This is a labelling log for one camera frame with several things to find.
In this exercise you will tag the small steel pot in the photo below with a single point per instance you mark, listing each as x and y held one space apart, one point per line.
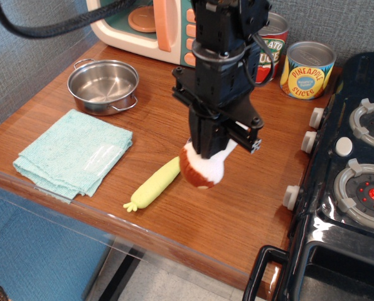
103 87

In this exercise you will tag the tomato sauce can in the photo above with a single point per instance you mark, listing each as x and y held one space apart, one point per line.
274 35

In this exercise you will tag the pineapple slices can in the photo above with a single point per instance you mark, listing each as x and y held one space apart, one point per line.
307 69

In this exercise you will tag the black toy stove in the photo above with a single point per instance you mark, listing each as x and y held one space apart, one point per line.
331 236

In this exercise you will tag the light blue folded cloth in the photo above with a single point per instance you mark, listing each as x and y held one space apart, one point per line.
73 156

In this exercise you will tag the spoon with yellow handle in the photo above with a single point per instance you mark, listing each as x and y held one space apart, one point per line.
154 186

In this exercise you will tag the brown white plush mushroom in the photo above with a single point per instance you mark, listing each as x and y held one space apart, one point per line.
200 172

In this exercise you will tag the teal toy microwave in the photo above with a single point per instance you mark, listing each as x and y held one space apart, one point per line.
160 29

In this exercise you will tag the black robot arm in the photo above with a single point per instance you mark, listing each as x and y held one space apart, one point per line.
224 25

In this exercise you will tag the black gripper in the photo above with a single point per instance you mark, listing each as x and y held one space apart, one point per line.
217 93

